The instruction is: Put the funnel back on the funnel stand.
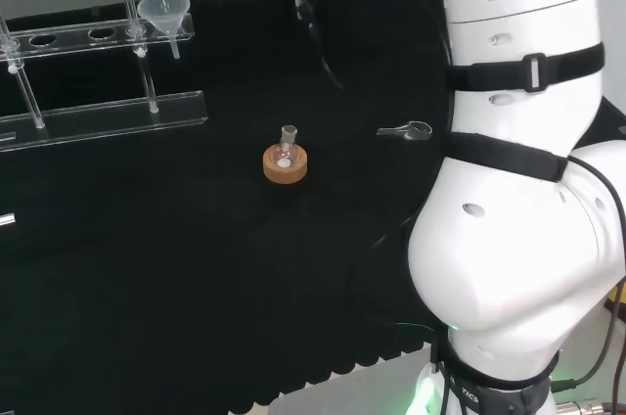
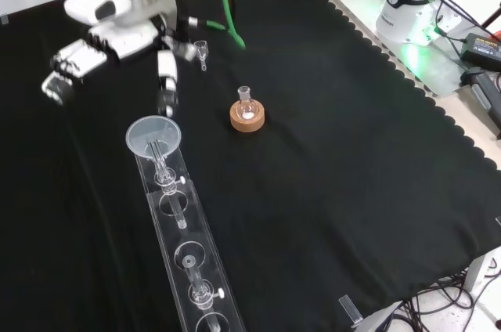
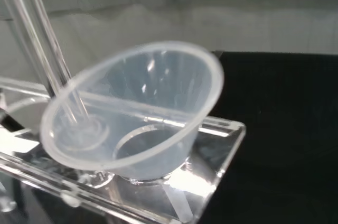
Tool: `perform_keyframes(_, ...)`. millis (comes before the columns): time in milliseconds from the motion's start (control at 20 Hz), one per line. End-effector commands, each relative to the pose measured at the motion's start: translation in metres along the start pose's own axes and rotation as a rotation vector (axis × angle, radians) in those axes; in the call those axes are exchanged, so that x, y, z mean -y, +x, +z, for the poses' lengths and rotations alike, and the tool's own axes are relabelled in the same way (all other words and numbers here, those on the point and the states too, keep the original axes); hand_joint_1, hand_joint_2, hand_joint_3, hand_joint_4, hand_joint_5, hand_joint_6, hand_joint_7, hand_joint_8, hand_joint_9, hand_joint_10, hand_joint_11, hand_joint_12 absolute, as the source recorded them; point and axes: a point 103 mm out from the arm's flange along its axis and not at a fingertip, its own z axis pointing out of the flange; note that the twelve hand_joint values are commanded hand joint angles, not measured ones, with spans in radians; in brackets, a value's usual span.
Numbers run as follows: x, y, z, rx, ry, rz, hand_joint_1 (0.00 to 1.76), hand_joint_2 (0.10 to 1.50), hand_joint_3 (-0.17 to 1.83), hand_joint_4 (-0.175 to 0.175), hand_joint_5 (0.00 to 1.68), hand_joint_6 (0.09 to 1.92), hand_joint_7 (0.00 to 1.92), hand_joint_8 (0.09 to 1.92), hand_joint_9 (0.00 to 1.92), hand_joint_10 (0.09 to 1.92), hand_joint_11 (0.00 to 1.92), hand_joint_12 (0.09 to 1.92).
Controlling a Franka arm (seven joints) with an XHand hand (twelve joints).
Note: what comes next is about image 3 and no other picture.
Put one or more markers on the black cloth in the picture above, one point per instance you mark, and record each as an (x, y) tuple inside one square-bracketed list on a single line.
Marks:
[(277, 129)]

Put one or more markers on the clear acrylic funnel stand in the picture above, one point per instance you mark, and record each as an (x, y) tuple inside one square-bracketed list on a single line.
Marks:
[(219, 142)]

